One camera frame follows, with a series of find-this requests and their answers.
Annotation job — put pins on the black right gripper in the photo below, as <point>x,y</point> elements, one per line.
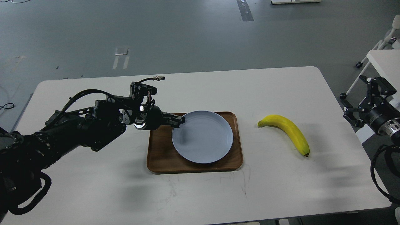
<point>382,118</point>

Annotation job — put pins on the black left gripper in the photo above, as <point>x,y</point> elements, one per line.
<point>154,119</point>

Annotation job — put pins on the blue-grey round plate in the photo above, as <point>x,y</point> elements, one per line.
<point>205,137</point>

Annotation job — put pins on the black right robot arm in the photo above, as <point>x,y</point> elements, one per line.
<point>374,110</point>

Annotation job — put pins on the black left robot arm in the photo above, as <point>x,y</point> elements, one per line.
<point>91,118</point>

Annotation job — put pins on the yellow banana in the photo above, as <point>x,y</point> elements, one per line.
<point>291,130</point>

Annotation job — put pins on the brown wooden tray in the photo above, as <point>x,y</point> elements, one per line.
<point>162,157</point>

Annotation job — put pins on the white side table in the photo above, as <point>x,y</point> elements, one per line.
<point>387,64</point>

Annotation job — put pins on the white base at top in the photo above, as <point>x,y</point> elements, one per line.
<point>281,2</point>

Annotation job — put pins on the white rolling cart frame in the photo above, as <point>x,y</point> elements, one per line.
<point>389,42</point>

